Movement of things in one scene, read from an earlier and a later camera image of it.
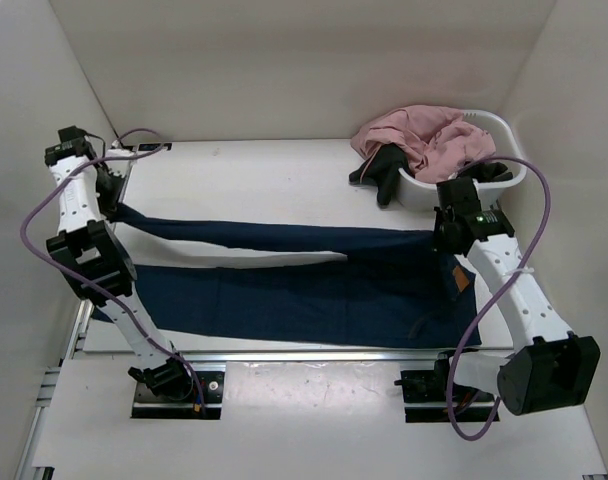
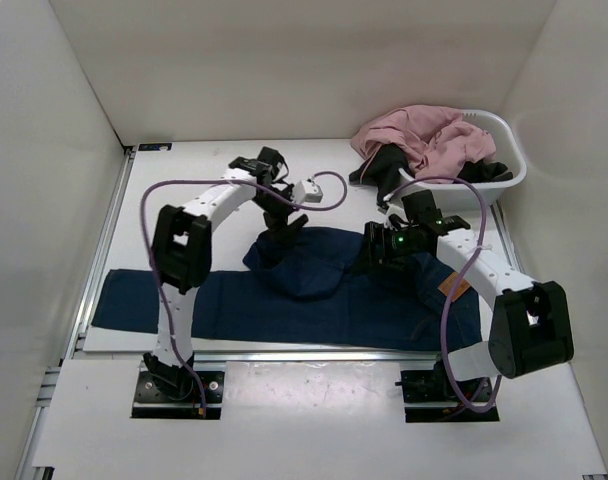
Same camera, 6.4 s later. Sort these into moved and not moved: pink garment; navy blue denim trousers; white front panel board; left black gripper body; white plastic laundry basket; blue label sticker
Moved: navy blue denim trousers; left black gripper body
Not moved: white front panel board; pink garment; blue label sticker; white plastic laundry basket
